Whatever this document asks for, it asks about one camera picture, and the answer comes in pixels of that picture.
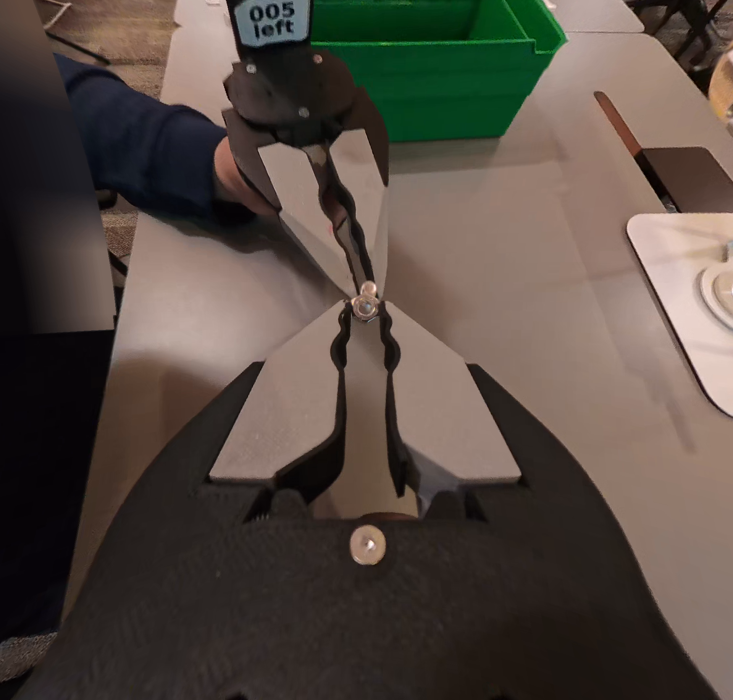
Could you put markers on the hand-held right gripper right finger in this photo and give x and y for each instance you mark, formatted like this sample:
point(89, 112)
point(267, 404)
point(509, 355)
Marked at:
point(458, 419)

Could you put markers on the person's left hand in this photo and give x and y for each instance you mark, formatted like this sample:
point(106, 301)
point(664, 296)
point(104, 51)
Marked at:
point(235, 184)

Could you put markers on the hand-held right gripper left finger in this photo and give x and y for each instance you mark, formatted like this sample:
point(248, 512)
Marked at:
point(269, 419)

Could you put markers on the silver hex nut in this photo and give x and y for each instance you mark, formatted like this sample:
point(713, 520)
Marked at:
point(355, 311)

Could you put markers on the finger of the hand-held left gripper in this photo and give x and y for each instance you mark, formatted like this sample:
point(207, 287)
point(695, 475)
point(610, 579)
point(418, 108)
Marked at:
point(292, 190)
point(366, 190)

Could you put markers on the green plastic bin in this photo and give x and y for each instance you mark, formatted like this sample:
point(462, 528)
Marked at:
point(446, 93)

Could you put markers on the white and wood document stand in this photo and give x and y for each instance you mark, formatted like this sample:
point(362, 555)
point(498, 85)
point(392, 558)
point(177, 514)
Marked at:
point(664, 264)

